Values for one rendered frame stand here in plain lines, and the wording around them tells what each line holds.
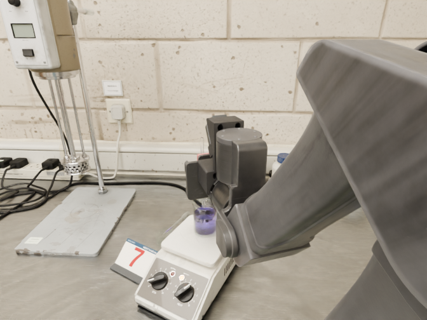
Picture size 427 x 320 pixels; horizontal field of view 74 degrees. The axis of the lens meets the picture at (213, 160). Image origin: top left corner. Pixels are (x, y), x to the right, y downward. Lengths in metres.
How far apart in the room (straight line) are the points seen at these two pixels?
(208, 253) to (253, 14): 0.69
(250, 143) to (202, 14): 0.68
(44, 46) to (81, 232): 0.43
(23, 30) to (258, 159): 0.53
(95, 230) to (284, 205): 0.63
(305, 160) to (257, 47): 0.78
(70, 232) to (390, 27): 1.05
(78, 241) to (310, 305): 0.53
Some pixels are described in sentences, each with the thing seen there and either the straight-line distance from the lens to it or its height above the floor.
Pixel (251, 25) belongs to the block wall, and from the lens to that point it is 0.95.
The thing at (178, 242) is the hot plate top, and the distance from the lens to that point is 0.59.
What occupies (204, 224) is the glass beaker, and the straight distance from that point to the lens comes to 0.58.
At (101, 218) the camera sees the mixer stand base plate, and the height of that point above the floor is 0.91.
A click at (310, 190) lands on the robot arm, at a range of 0.20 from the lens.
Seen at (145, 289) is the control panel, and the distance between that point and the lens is 0.59.
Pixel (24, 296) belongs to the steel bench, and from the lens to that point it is 0.71.
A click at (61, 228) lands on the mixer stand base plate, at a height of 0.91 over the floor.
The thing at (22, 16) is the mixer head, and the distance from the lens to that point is 0.69.
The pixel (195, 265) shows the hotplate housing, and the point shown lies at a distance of 0.57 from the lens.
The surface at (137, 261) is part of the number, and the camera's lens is 0.67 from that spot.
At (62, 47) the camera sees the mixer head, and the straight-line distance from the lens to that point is 0.71.
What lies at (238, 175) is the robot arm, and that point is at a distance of 0.33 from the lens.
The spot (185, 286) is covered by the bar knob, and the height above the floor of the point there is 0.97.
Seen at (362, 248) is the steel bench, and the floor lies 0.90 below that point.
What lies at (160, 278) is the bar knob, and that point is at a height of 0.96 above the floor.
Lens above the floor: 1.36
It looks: 24 degrees down
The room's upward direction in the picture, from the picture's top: straight up
